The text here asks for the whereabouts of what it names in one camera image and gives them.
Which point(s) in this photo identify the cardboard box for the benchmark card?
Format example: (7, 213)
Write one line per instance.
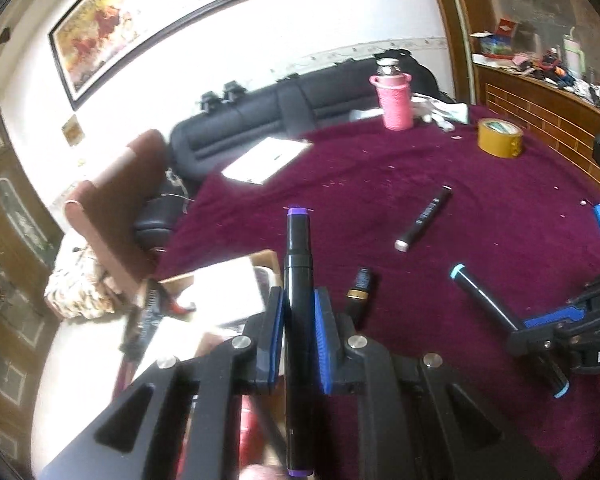
(220, 290)

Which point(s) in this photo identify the black marker with grey caps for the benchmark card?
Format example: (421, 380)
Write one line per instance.
(425, 217)

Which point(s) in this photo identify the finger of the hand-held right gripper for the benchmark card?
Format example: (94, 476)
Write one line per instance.
(535, 342)
(550, 317)

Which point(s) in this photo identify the dark wooden door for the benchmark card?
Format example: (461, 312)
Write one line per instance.
(15, 260)

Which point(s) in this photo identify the white paper sheets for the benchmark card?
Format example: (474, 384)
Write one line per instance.
(267, 160)

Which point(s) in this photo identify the white cloth gloves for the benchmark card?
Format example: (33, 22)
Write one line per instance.
(440, 110)

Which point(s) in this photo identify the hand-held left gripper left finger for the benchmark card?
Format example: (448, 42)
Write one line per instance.
(276, 335)

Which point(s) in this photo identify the black leather sofa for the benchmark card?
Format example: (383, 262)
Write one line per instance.
(240, 125)

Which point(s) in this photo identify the green printed box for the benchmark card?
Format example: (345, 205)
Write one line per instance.
(496, 47)

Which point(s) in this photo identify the wooden cabinet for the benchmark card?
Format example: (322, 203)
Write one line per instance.
(540, 105)

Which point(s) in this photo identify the patterned cushion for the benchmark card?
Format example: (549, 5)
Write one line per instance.
(80, 285)

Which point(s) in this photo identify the black cloth bag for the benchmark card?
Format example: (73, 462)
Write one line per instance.
(420, 72)

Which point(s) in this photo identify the small yellowish wall picture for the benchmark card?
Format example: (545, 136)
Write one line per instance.
(72, 129)

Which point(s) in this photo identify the brown chair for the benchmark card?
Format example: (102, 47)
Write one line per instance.
(125, 200)

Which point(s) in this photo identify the black marker with purple caps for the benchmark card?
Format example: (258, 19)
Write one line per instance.
(297, 260)

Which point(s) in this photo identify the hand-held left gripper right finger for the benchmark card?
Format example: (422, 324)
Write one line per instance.
(325, 340)

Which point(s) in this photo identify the black marker with blue caps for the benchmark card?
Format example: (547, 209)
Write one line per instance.
(480, 295)

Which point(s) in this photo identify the small black clamp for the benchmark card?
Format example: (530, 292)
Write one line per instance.
(233, 91)
(211, 102)

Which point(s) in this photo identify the pink knitted sleeve bottle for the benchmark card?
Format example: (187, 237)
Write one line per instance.
(394, 100)

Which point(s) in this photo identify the pile of cabinet clutter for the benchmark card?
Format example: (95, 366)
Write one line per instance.
(550, 67)

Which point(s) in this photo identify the black and gold lipstick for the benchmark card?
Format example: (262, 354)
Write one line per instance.
(362, 290)

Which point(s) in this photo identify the framed painting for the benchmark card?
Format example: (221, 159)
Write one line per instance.
(145, 20)

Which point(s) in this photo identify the yellow tape roll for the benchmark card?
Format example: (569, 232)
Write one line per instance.
(500, 142)

